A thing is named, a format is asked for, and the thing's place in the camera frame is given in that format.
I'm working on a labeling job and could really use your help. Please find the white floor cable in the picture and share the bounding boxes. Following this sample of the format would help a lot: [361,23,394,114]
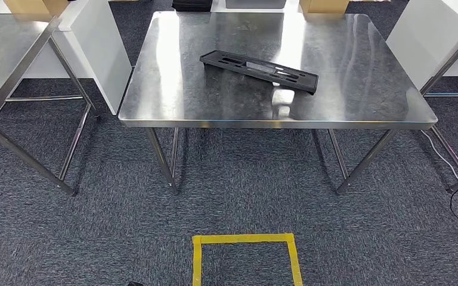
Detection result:
[420,130,458,203]

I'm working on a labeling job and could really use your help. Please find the stainless steel workbench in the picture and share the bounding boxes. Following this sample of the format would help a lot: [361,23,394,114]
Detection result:
[0,15,100,197]
[118,11,438,196]
[420,15,458,194]

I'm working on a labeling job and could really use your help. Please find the dark grey pad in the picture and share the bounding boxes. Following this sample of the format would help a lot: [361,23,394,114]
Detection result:
[225,0,287,10]

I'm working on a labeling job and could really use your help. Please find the black carry case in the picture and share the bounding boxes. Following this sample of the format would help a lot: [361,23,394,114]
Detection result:
[171,0,213,13]

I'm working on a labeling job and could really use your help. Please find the long black plastic part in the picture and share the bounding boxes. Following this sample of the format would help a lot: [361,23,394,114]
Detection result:
[199,49,320,95]

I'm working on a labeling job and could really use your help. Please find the yellow floor tape square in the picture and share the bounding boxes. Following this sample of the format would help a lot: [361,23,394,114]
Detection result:
[192,232,304,286]

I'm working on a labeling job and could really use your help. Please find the cardboard box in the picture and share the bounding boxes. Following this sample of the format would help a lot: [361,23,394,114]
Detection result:
[299,0,350,14]
[2,0,70,17]

